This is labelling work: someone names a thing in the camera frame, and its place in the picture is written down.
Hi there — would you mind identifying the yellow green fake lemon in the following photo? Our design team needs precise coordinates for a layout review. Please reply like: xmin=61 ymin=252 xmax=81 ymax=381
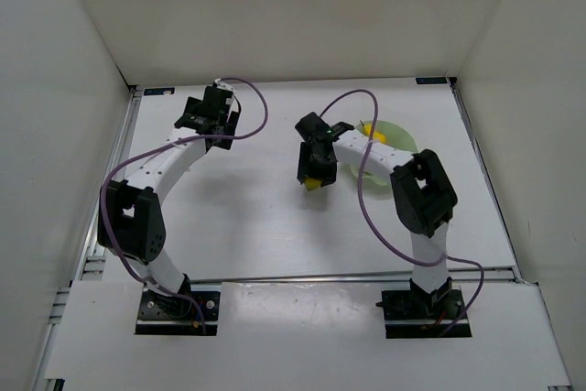
xmin=303 ymin=178 xmax=323 ymax=191

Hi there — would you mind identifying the yellow fake pear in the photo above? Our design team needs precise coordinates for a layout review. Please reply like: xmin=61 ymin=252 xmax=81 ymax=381
xmin=358 ymin=121 xmax=386 ymax=144

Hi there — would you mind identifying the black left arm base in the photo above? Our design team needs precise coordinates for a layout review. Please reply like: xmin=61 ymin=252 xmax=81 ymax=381
xmin=135 ymin=287 xmax=221 ymax=337

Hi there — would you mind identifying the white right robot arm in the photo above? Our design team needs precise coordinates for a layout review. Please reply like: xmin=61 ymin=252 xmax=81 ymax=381
xmin=295 ymin=113 xmax=458 ymax=309

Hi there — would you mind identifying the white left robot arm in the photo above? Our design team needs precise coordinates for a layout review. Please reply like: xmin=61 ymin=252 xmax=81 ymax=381
xmin=97 ymin=81 xmax=240 ymax=298

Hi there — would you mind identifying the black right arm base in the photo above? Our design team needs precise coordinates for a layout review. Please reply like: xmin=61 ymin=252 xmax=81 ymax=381
xmin=375 ymin=288 xmax=472 ymax=340

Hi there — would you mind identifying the green glass fruit bowl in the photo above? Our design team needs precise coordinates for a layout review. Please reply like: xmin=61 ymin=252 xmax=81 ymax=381
xmin=345 ymin=120 xmax=418 ymax=187

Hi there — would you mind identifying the blue left corner label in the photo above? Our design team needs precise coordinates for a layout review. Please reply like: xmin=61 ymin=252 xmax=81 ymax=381
xmin=143 ymin=87 xmax=175 ymax=96

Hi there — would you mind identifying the blue corner label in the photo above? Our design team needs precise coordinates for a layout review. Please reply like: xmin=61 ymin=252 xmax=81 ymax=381
xmin=415 ymin=77 xmax=448 ymax=85
xmin=143 ymin=87 xmax=175 ymax=96

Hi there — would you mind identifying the blue right corner label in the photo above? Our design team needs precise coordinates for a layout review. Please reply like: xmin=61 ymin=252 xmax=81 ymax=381
xmin=415 ymin=77 xmax=448 ymax=85

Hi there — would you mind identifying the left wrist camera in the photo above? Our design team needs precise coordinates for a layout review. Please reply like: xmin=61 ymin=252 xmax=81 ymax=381
xmin=214 ymin=78 xmax=235 ymax=107

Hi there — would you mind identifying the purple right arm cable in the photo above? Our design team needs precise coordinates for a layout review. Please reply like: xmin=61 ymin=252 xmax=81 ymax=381
xmin=319 ymin=88 xmax=485 ymax=335

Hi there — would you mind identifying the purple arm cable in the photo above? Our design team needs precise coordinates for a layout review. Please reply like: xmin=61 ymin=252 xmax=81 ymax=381
xmin=319 ymin=88 xmax=485 ymax=335
xmin=99 ymin=77 xmax=269 ymax=332

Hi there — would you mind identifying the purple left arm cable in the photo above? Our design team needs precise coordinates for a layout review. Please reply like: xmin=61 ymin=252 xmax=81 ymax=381
xmin=99 ymin=77 xmax=269 ymax=332

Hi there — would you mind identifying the aluminium right table rail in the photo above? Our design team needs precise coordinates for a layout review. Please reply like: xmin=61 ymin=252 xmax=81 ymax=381
xmin=448 ymin=77 xmax=573 ymax=391

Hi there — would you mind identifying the aluminium table rail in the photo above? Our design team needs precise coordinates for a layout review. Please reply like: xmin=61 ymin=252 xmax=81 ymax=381
xmin=448 ymin=77 xmax=573 ymax=391
xmin=31 ymin=86 xmax=143 ymax=391
xmin=191 ymin=267 xmax=521 ymax=285

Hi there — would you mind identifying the aluminium left table rail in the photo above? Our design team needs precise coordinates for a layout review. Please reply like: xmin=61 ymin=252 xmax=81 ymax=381
xmin=31 ymin=86 xmax=143 ymax=391

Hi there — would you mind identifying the aluminium front table rail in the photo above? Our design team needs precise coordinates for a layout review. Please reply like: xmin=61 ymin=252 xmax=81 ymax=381
xmin=191 ymin=267 xmax=521 ymax=285

